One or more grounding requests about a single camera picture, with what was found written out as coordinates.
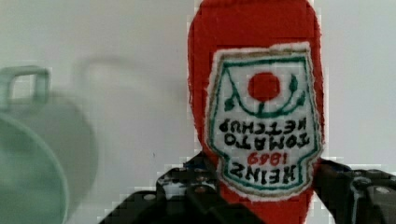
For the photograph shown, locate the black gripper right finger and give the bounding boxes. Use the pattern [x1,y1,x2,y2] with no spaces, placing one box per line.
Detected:
[313,159,396,224]

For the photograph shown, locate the red plush ketchup bottle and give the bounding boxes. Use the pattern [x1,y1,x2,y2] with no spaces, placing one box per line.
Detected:
[188,0,324,224]

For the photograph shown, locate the green mug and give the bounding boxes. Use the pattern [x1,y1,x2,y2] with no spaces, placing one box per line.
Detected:
[0,65,98,224]

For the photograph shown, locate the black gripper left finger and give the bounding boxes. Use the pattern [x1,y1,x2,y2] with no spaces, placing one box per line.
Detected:
[99,152,265,224]

